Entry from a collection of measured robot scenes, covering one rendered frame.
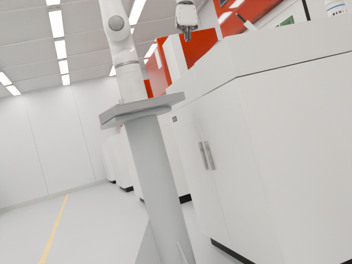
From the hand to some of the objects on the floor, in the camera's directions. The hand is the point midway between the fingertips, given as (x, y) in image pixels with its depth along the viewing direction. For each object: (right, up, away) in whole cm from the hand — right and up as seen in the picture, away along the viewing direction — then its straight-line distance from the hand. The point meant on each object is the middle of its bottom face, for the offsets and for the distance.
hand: (187, 36), depth 168 cm
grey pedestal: (-11, -118, -6) cm, 119 cm away
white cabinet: (+52, -102, +9) cm, 115 cm away
